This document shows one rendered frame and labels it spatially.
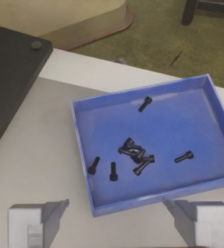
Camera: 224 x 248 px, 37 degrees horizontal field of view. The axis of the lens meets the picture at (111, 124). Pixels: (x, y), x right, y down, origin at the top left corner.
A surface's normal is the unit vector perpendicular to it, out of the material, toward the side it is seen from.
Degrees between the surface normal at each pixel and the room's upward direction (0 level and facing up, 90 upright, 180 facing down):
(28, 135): 0
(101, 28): 90
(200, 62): 0
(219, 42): 0
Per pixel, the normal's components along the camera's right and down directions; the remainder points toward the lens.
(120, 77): 0.00, -0.48
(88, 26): 0.44, 0.79
